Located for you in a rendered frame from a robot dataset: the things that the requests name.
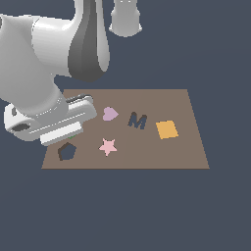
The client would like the pink star block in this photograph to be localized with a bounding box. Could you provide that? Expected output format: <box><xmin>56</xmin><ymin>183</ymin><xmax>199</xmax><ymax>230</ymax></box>
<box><xmin>98</xmin><ymin>137</ymin><xmax>119</xmax><ymax>157</ymax></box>

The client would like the brown slotted board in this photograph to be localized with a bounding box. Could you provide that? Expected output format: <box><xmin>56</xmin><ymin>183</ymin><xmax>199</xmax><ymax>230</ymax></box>
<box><xmin>41</xmin><ymin>88</ymin><xmax>211</xmax><ymax>171</ymax></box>

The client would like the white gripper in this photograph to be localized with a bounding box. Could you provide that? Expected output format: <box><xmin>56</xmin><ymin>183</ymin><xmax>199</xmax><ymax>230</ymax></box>
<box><xmin>3</xmin><ymin>94</ymin><xmax>98</xmax><ymax>147</ymax></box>

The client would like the orange square block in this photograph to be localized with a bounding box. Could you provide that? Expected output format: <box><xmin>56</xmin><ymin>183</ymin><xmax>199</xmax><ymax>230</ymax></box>
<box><xmin>155</xmin><ymin>120</ymin><xmax>179</xmax><ymax>140</ymax></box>

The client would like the lilac heart block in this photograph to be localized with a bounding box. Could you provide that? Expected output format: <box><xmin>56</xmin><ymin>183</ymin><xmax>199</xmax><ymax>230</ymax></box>
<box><xmin>102</xmin><ymin>106</ymin><xmax>120</xmax><ymax>123</ymax></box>

